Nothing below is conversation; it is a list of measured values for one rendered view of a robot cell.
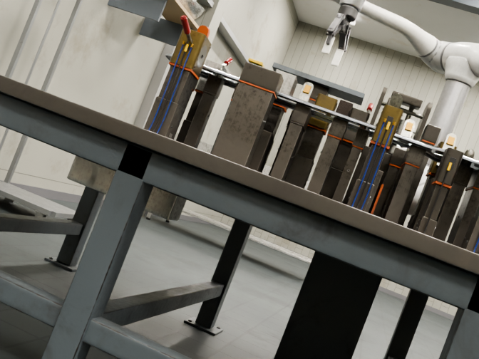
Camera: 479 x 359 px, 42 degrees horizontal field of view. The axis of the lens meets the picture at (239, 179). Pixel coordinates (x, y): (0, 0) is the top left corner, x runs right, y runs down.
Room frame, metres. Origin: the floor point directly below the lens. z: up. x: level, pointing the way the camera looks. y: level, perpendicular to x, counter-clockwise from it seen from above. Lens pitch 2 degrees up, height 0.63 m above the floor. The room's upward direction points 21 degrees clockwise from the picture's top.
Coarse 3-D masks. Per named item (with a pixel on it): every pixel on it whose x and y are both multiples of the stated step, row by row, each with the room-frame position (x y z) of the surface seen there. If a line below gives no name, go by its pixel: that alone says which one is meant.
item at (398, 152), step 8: (400, 152) 2.12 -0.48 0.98; (392, 160) 2.12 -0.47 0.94; (400, 160) 2.11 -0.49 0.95; (392, 168) 2.12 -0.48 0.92; (392, 176) 2.12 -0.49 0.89; (384, 184) 2.12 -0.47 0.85; (392, 184) 2.12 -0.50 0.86; (384, 192) 2.12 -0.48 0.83; (384, 200) 2.12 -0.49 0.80; (376, 208) 2.12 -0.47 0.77
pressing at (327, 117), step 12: (204, 72) 2.17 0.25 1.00; (216, 72) 2.03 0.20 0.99; (228, 84) 2.21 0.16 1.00; (288, 96) 1.99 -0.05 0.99; (312, 108) 2.05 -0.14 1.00; (324, 108) 1.97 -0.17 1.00; (324, 120) 2.15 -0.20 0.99; (348, 120) 2.03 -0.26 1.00; (360, 120) 1.96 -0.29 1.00; (372, 132) 2.08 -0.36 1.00; (396, 144) 2.06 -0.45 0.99; (408, 144) 2.02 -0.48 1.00; (420, 144) 1.91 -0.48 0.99; (432, 156) 2.08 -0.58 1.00
